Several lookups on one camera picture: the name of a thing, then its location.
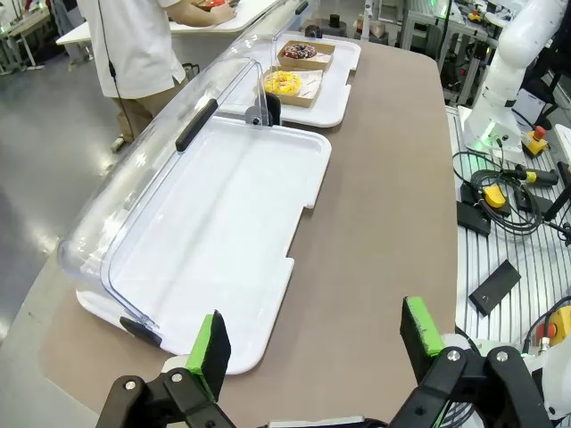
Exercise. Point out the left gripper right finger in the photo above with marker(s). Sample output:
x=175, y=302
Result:
x=421, y=330

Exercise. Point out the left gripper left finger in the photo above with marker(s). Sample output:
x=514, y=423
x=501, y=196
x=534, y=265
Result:
x=209, y=352

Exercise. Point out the person's right forearm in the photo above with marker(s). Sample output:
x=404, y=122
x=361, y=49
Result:
x=192, y=17

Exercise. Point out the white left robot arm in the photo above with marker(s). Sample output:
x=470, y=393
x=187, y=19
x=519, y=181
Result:
x=555, y=379

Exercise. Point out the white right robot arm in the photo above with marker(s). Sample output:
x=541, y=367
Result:
x=513, y=44

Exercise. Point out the yellow glazed donut in box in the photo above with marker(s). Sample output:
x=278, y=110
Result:
x=303, y=101

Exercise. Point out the yellow sprinkled donut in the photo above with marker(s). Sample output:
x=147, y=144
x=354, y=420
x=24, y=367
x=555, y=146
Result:
x=273, y=84

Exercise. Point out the sprinkled chocolate donut in box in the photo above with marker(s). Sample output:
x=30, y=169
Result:
x=308, y=66

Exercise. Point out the dark white-striped donut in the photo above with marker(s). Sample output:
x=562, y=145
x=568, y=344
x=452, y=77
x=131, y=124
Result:
x=292, y=52

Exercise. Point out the person in white shirt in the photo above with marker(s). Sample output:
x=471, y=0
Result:
x=129, y=44

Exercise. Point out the person's right hand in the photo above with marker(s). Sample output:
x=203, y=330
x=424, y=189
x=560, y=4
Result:
x=223, y=16

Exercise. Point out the black rectangular mounting block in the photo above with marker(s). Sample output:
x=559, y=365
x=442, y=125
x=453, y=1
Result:
x=495, y=289
x=533, y=203
x=473, y=214

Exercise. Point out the white display tray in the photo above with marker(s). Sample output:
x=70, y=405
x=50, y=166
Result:
x=339, y=89
x=223, y=223

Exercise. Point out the yellow red emergency stop button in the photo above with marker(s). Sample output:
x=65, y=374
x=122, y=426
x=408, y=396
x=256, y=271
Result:
x=537, y=138
x=557, y=325

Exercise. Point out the clear hinged tray lid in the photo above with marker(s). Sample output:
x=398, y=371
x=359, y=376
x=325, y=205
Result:
x=254, y=40
x=134, y=178

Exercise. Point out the black cylinder on stand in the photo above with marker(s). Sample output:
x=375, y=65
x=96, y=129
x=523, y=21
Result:
x=334, y=21

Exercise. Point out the grey slotted aluminium base plate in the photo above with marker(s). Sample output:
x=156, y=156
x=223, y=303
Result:
x=513, y=249

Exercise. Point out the yellow black pendant switch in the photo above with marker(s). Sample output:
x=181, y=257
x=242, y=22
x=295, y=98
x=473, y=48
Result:
x=495, y=197

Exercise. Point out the aluminium frame workbench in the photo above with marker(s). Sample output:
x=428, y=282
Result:
x=419, y=27

